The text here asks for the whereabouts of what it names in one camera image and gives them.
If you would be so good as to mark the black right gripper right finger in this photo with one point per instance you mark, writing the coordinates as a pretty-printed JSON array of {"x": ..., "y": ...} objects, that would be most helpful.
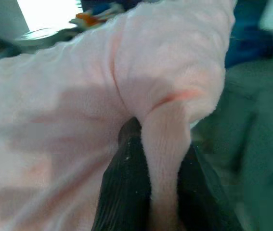
[{"x": 198, "y": 204}]

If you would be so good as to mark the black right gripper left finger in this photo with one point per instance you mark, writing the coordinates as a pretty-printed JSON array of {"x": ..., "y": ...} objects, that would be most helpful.
[{"x": 124, "y": 192}]

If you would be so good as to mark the pink fluffy pillow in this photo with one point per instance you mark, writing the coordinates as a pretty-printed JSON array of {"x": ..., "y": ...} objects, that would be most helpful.
[{"x": 78, "y": 108}]

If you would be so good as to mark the dark green leather sofa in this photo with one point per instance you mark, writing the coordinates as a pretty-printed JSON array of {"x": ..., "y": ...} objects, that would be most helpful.
[{"x": 251, "y": 144}]

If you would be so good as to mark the colourful clothes pile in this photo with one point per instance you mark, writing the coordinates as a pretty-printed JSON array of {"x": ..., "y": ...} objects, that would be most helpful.
[{"x": 88, "y": 18}]

